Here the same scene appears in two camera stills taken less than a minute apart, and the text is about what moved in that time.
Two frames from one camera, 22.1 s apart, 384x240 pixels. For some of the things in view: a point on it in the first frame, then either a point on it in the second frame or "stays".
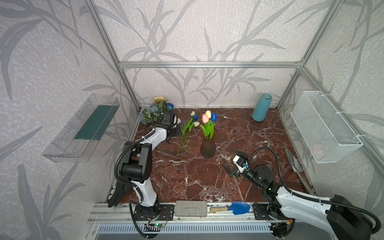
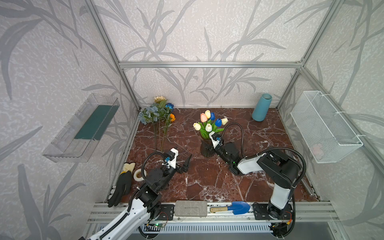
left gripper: [174, 130] -> [178, 166]
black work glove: [120, 190] stays
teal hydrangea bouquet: [152, 114] stays
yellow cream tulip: [208, 113] stays
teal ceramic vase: [261, 109] stays
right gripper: [234, 170] -> [218, 146]
